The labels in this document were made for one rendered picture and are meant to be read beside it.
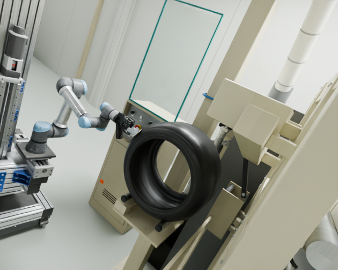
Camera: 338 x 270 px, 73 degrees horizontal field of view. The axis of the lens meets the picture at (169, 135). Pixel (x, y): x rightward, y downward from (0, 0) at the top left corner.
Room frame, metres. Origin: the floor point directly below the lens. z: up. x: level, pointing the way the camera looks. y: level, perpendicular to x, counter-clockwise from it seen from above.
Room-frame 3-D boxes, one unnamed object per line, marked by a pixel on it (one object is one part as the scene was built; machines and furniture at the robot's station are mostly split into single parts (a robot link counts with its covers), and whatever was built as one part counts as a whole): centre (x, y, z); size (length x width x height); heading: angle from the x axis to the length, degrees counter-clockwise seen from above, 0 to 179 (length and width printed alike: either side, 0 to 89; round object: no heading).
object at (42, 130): (1.60, 0.91, 0.88); 0.13 x 0.12 x 0.14; 153
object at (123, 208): (1.37, 0.02, 0.84); 0.36 x 0.09 x 0.06; 156
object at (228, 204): (1.36, -0.55, 1.05); 0.20 x 0.15 x 0.30; 156
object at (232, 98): (1.08, -0.33, 1.71); 0.61 x 0.25 x 0.15; 156
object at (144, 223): (1.32, -0.11, 0.80); 0.37 x 0.36 x 0.02; 66
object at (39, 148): (1.59, 0.92, 0.77); 0.15 x 0.15 x 0.10
